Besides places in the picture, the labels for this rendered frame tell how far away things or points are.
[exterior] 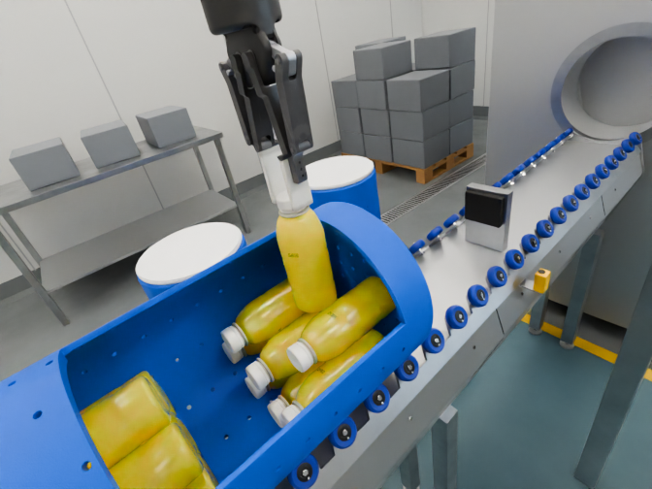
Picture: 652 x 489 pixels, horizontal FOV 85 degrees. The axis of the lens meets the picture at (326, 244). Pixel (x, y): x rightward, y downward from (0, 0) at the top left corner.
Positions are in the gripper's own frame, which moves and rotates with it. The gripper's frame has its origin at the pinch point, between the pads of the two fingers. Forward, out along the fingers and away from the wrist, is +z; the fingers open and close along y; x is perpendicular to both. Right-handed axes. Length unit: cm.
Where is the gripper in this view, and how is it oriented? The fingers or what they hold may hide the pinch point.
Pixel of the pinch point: (286, 179)
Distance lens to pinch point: 45.9
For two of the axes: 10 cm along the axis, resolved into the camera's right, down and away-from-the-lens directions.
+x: -7.4, 4.6, -4.9
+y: -6.5, -3.0, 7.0
